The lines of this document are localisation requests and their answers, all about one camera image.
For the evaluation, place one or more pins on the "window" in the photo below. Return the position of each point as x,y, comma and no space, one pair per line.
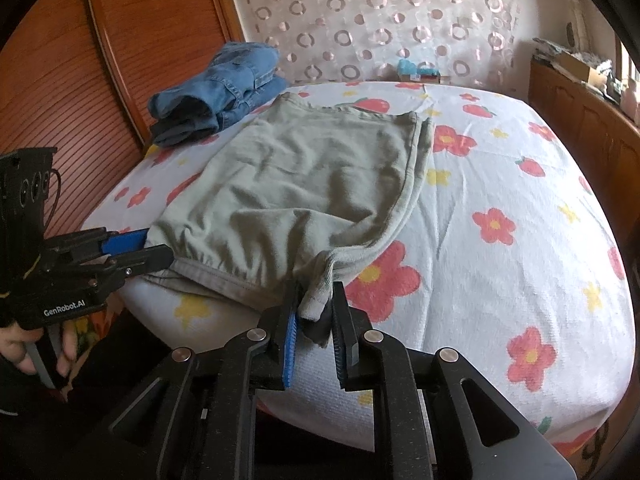
625,70

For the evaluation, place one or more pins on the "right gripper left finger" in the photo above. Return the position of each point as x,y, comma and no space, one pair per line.
277,362

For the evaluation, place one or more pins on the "folded blue jeans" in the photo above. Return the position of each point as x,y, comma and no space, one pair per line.
240,78

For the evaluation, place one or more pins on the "white circle-pattern curtain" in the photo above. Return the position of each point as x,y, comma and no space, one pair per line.
470,42

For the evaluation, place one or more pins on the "brown wooden wardrobe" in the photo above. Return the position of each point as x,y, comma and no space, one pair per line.
77,74

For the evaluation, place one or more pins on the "person's left hand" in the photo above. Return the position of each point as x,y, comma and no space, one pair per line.
20,347

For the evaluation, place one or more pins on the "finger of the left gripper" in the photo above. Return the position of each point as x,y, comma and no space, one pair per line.
118,243
144,261

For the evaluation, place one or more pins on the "open cardboard box on sideboard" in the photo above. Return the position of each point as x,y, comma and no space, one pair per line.
581,71

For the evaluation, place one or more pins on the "floral pink blanket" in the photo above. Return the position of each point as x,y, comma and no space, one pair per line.
80,335

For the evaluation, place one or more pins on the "white strawberry flower sheet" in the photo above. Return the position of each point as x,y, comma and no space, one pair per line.
506,257

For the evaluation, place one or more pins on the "grey-green pants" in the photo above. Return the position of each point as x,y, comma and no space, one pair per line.
303,193

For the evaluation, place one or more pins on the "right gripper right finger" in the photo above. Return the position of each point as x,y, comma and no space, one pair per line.
348,326

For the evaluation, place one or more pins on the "cardboard box with blue bag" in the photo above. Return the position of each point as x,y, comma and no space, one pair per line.
412,72

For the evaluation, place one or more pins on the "brown wooden sideboard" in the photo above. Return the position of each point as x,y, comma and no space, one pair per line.
602,140

